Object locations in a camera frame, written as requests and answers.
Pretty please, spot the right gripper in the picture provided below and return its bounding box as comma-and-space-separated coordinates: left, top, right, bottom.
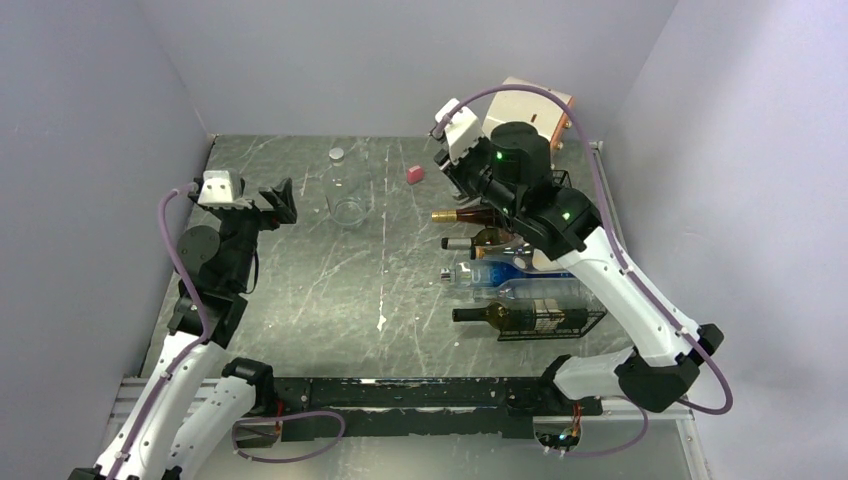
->
433, 131, 523, 222

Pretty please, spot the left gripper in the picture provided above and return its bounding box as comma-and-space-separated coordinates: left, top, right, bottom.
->
213, 176, 294, 288

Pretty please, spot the clear bottle silver cap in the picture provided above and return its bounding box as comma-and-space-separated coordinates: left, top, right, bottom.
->
322, 147, 370, 228

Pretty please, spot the blue square bottle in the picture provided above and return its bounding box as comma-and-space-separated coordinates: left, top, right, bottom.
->
439, 260, 575, 288

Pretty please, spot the green wine bottle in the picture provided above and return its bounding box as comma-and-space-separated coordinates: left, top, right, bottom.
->
451, 299, 590, 333

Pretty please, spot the clear bottle white label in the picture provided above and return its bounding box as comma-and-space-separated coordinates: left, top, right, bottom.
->
469, 243, 534, 262

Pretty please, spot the clear plain bottle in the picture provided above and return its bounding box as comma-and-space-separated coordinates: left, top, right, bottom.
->
472, 278, 594, 304

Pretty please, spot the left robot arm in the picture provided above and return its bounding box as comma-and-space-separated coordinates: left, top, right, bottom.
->
70, 170, 298, 479

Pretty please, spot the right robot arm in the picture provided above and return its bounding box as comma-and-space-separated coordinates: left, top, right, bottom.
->
431, 122, 733, 415

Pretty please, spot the brown bottle gold foil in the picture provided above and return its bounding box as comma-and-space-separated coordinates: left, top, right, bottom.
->
431, 205, 503, 227

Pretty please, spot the dark bottle brown label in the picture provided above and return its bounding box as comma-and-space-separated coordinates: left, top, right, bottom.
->
441, 227, 514, 250

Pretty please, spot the pink eraser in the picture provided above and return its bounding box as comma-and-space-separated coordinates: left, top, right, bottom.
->
406, 165, 426, 185

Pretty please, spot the cream cylindrical container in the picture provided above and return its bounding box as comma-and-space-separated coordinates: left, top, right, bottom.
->
482, 90, 572, 168

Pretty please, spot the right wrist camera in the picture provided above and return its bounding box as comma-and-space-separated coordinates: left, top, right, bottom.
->
431, 98, 485, 165

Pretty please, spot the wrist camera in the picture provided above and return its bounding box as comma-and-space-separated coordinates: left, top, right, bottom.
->
431, 98, 485, 165
196, 169, 251, 209

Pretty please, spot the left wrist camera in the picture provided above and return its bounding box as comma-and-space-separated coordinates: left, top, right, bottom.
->
196, 169, 251, 209

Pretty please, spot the black wire wine rack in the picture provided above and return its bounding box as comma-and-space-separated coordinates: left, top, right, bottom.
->
493, 169, 608, 342

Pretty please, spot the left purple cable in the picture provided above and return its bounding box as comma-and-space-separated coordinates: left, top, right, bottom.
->
105, 185, 212, 480

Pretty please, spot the purple cable loop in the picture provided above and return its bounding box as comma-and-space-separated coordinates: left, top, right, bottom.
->
230, 410, 346, 465

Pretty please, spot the black base frame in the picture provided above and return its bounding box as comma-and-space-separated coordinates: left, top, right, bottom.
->
275, 377, 602, 441

